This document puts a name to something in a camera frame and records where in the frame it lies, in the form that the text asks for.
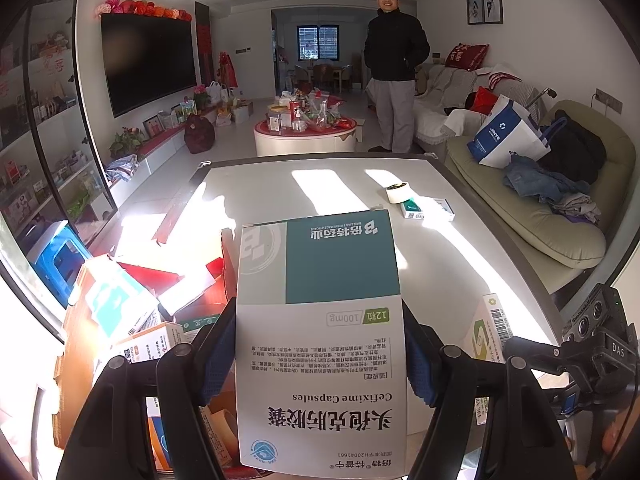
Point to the red white striped bag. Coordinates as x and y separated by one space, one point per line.
505 80

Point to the blue white paper bag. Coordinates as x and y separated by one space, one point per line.
505 135

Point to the group of gift bags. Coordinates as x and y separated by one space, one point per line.
222 97

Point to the white sofa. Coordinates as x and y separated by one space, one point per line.
440 110

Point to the striped cloth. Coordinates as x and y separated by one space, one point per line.
122 167

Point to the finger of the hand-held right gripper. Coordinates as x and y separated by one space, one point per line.
542 351

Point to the round coffee table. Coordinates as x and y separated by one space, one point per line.
300 142

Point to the blue jeans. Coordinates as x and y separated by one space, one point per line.
532 180

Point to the glass display cabinet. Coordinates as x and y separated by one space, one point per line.
40 135

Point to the framed wall photo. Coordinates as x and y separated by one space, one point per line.
484 8

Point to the window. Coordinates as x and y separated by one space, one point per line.
317 42

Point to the wall socket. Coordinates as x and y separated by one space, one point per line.
608 101

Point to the small teal white medicine box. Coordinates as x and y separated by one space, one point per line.
200 321

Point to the grey clothes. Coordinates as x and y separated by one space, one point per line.
577 207

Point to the red cardboard box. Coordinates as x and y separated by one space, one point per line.
142 272

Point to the red pillow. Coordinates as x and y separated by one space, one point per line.
467 56

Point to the dining table with chairs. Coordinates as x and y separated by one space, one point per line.
325 72

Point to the television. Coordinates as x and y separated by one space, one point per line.
150 65

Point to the dark bag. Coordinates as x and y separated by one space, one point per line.
200 135

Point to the low television console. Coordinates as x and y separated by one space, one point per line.
165 136

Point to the blue plastic stool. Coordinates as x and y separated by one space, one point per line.
60 260

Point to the yellow black tape roll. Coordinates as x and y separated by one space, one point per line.
397 197

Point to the dark clothing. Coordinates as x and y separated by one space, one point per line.
575 150

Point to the small photo frame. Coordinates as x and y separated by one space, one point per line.
152 126

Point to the potted plant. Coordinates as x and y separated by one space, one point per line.
125 141

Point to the green sofa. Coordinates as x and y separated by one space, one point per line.
540 240

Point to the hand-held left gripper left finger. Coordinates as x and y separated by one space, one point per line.
220 355

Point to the flower garland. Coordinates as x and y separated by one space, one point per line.
145 10

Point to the small white green medicine box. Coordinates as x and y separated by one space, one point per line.
412 209

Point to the small white orange medicine box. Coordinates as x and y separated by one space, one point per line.
150 342

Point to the white medicine box green logo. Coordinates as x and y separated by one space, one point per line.
487 327

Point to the red wall decoration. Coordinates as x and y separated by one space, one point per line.
203 40

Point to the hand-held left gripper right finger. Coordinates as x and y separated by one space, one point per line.
417 360

